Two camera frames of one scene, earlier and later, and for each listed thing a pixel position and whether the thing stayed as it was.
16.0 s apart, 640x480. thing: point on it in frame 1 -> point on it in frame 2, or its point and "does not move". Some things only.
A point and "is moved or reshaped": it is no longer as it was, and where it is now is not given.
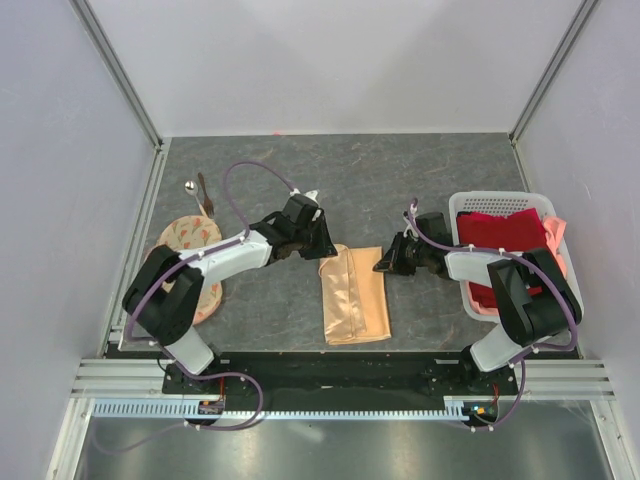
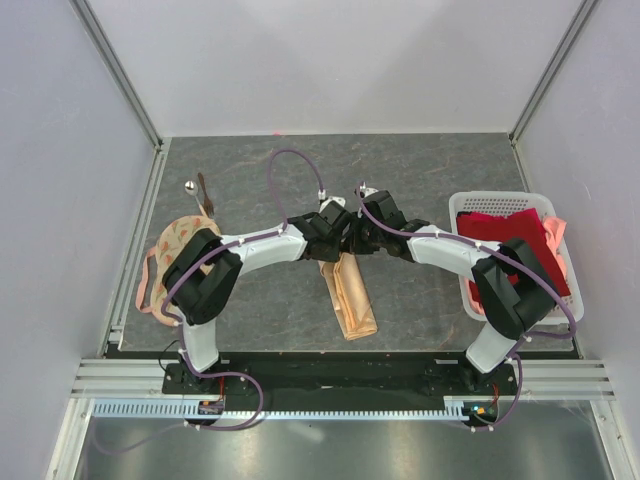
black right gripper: x=391 y=262 -> x=356 y=246
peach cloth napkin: x=354 y=295 is moved or reshaped
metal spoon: x=191 y=188 does not move
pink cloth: x=555 y=228 does not move
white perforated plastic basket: x=504 y=205 does not move
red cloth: x=522 y=231 does not move
